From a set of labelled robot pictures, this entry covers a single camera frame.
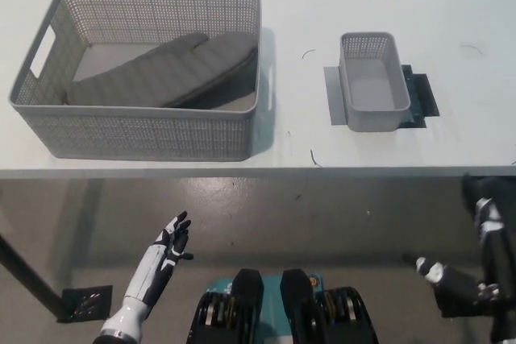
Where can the robot body black teal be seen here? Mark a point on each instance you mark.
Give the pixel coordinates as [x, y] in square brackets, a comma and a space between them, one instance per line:
[250, 299]

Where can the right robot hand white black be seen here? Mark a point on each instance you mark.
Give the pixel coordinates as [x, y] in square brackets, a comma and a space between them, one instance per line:
[498, 263]

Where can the thin curved black thread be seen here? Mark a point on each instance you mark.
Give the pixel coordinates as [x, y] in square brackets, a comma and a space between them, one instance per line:
[307, 52]
[475, 48]

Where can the grey quilted oven glove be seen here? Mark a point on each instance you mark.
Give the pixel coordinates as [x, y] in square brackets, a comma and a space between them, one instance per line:
[161, 74]

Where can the large grey perforated basket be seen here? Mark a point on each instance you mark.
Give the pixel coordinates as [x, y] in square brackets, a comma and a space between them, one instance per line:
[153, 134]

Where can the small grey perforated basket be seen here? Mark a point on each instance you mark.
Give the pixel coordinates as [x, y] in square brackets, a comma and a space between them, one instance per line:
[373, 120]

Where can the short black thread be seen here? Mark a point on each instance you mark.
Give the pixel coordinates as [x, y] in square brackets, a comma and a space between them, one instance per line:
[313, 158]

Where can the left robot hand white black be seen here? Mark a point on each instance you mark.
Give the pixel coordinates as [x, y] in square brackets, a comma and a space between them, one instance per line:
[155, 269]

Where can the black table leg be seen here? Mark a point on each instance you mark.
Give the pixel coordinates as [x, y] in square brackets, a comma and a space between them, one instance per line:
[32, 275]

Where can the black tape strip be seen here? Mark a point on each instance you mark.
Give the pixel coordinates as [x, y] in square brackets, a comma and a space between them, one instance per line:
[423, 98]

